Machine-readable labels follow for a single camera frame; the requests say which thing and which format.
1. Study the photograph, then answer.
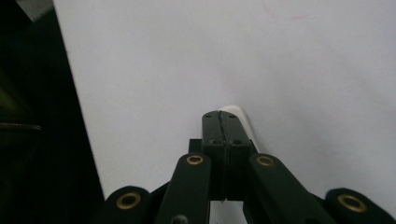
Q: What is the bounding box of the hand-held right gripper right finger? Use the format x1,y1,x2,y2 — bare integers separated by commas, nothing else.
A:
219,110,259,202

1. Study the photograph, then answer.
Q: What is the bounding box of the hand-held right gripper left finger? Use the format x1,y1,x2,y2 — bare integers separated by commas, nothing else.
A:
189,110,226,202

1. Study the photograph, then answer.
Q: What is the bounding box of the white ceramic spoon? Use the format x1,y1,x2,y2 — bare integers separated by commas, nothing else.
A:
219,105,260,153

